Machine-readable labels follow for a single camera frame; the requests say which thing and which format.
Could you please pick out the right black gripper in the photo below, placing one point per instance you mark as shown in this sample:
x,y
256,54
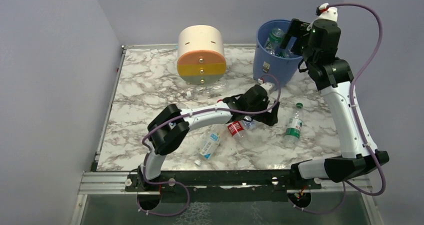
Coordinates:
x,y
296,30

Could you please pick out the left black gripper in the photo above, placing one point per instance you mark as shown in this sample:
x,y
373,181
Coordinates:
x,y
271,116

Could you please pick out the green tinted bottle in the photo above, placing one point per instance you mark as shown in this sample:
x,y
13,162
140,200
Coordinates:
x,y
274,40

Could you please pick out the green white label bottle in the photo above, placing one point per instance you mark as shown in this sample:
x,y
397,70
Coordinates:
x,y
294,127

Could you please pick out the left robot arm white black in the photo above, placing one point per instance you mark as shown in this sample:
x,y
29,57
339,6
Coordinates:
x,y
168,130

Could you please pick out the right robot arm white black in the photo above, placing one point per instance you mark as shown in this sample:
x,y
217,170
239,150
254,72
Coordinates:
x,y
317,44

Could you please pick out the blue plastic bin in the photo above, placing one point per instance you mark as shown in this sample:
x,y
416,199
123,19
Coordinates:
x,y
264,63

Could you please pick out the clear blue tinted bottle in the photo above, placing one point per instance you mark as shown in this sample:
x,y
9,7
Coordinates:
x,y
248,123

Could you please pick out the red nongfu label bottle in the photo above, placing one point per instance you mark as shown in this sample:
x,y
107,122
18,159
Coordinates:
x,y
235,128

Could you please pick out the white suntory label bottle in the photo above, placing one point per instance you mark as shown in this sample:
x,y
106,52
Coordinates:
x,y
210,144

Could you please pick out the clear unlabelled bottle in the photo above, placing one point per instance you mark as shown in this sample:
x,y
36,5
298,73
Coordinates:
x,y
216,88

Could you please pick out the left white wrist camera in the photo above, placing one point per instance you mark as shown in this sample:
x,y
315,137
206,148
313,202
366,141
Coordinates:
x,y
269,87

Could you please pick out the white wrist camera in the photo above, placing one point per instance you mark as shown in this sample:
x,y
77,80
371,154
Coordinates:
x,y
269,87
326,12

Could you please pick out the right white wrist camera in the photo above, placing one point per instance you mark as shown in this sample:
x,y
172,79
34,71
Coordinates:
x,y
326,12

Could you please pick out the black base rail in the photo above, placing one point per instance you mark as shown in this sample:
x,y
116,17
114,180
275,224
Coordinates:
x,y
219,186

